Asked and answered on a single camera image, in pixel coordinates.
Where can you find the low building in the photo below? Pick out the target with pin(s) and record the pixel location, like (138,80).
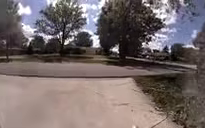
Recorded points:
(88,50)

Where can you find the grey asphalt road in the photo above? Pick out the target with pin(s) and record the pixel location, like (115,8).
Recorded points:
(73,69)

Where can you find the grass lawn across road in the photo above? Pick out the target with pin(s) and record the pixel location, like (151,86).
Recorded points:
(73,58)

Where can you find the large dark tree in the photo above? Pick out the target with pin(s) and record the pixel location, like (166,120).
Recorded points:
(128,26)

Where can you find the pale concrete driveway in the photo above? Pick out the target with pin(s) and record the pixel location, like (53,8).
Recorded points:
(66,100)

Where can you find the row of distant trees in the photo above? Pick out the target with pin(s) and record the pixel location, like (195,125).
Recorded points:
(53,43)

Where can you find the slender leafy tree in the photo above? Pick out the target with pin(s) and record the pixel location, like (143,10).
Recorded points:
(61,23)

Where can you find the pale footpath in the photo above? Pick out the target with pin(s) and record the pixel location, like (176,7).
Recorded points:
(163,62)

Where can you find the blurred tree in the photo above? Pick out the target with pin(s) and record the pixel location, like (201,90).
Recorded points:
(5,26)

